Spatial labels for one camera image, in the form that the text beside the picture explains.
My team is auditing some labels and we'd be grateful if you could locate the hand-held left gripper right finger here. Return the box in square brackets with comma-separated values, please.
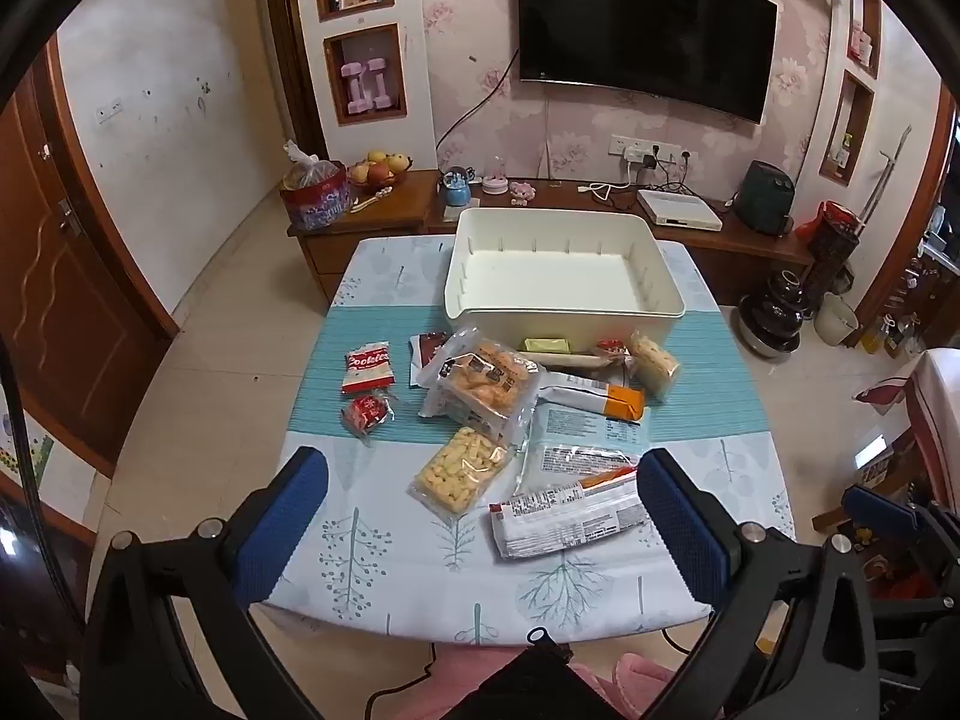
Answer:
[636, 448, 884, 720]

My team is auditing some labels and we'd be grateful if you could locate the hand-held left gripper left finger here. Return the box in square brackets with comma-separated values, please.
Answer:
[79, 446, 331, 720]

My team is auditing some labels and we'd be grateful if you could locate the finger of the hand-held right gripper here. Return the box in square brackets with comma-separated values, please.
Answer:
[841, 484, 927, 539]

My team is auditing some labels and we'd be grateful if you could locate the white printed wrapper packet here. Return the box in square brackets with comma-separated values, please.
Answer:
[489, 465, 655, 560]

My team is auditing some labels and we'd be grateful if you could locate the white orange snack packet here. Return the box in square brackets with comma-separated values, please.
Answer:
[536, 382, 647, 423]

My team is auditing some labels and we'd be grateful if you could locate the light blue snack packet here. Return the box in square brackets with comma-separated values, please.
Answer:
[514, 403, 647, 500]

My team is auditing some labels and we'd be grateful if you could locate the clear packet of pale crackers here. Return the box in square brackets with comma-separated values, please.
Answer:
[626, 330, 683, 401]

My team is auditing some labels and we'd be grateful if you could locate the red white cookie packet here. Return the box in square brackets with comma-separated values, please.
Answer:
[343, 345, 396, 395]

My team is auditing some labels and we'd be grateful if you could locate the clear packet of yellow biscuits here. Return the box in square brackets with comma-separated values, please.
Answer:
[407, 426, 515, 527]

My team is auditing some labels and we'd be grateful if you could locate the dark red snack packet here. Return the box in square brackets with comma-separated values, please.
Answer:
[409, 330, 451, 389]

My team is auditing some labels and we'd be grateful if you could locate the clear bag of orange pastries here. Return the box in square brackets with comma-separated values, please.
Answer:
[418, 326, 542, 445]

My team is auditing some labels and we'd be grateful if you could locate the white plastic storage bin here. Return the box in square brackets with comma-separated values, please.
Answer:
[442, 208, 685, 332]

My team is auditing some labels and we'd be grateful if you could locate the white red-trimmed cloth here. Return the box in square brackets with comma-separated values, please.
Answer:
[855, 349, 960, 511]

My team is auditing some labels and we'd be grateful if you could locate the pink fuzzy clothing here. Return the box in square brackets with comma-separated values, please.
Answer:
[570, 652, 676, 720]

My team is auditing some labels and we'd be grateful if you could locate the white pot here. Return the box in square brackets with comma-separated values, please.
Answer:
[814, 292, 860, 346]

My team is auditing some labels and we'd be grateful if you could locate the brown ceramic jar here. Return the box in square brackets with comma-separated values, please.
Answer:
[739, 268, 818, 357]

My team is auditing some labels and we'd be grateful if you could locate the dark carved vase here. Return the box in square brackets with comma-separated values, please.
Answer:
[806, 221, 857, 293]

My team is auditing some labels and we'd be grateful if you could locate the wooden television cabinet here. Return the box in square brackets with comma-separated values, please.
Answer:
[287, 169, 818, 308]

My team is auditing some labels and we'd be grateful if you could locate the red plastic bag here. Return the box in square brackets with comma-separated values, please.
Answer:
[796, 201, 860, 237]

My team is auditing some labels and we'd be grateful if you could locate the brown wooden door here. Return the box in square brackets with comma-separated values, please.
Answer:
[0, 37, 181, 481]

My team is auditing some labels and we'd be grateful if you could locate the red printed gift bag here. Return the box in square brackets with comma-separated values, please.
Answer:
[280, 165, 353, 232]

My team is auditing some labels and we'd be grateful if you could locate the white set-top box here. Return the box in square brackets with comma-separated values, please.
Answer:
[636, 187, 723, 232]

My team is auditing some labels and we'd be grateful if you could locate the dark green appliance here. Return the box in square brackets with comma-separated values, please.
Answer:
[731, 161, 794, 235]

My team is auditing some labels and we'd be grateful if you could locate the grey metal rod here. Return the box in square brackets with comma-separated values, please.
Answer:
[859, 127, 912, 241]

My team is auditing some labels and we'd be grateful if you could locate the clear plastic bag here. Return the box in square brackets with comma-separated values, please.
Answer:
[282, 139, 340, 185]

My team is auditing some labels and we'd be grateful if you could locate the basket of fruit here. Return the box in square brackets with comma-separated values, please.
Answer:
[346, 152, 413, 190]

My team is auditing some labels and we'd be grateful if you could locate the black flat television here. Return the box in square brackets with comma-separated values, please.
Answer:
[514, 0, 779, 125]

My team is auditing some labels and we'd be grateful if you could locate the white cable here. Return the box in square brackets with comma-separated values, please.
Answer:
[577, 161, 638, 203]

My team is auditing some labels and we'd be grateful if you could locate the black cables bundle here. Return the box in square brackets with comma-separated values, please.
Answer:
[645, 157, 736, 212]

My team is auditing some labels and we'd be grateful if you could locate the white wall outlet strip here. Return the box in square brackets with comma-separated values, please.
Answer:
[609, 133, 698, 170]

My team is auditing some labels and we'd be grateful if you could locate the black television power cable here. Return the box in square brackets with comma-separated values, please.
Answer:
[435, 49, 520, 151]

